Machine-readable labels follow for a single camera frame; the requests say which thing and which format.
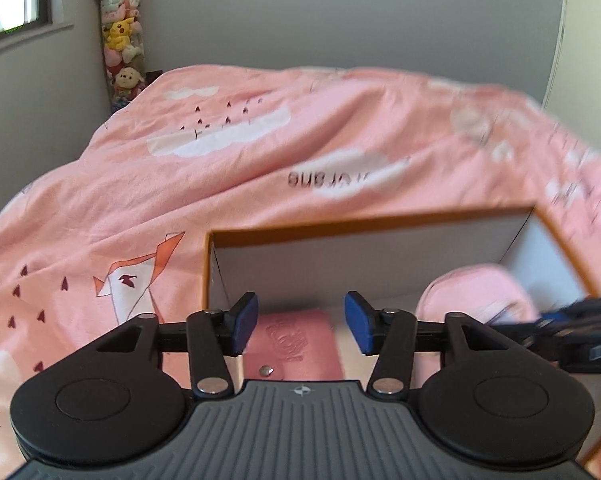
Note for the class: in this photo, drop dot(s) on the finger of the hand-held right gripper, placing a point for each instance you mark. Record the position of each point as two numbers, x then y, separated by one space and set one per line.
555 317
520 332

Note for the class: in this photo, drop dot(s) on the white door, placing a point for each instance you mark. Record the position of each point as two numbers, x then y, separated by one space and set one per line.
585 35

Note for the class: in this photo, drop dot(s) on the clear tube of plush toys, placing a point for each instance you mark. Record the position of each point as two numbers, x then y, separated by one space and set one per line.
123 35

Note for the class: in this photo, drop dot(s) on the dark wall socket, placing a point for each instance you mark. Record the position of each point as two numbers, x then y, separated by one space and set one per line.
155 75

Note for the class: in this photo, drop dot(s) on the pink fabric pouch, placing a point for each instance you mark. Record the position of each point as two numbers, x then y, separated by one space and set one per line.
470 295

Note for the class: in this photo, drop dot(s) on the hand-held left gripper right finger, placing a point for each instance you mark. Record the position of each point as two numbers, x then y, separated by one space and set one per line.
360 325

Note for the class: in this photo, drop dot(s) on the pink snap wallet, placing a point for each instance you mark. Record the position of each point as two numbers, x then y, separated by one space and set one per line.
300 340

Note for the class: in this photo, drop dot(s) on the orange cardboard box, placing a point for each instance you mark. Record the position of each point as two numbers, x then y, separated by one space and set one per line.
355 260

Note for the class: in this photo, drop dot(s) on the pink printed blanket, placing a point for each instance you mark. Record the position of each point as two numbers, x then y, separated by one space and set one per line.
180 200

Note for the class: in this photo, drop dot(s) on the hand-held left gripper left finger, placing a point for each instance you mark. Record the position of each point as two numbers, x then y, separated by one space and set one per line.
245 322

